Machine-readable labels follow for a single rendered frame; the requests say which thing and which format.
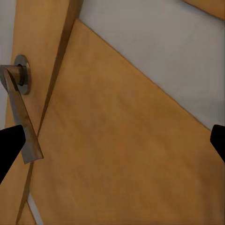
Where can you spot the door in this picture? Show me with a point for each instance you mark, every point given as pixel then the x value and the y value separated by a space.
pixel 117 99

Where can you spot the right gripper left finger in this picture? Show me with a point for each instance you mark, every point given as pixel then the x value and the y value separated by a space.
pixel 12 140

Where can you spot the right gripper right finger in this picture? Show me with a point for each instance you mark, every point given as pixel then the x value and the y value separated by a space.
pixel 217 139

